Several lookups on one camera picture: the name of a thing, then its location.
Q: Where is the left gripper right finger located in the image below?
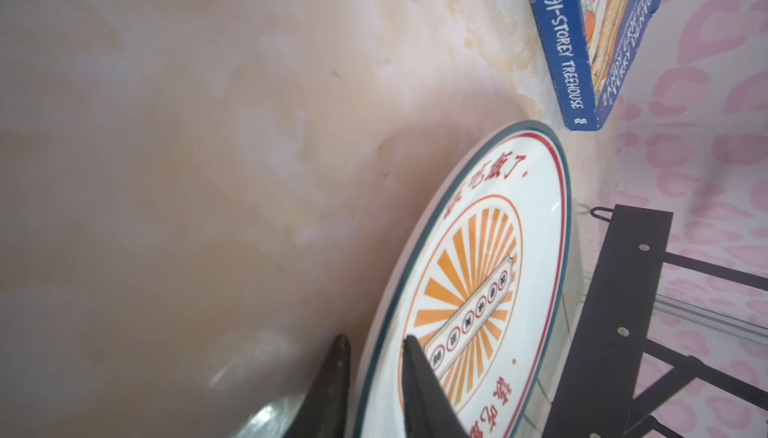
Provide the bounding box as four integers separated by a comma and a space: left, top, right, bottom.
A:
401, 335, 468, 438

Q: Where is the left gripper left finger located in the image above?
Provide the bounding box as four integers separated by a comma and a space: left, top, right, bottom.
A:
284, 334, 351, 438

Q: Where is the blue treehouse book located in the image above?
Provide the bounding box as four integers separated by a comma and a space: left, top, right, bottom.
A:
530, 0, 662, 131

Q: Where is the white plate orange sunburst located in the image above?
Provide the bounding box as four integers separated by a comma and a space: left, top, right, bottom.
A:
348, 121, 571, 437

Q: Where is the black wire dish rack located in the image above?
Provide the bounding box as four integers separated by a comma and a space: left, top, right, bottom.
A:
542, 204, 767, 437

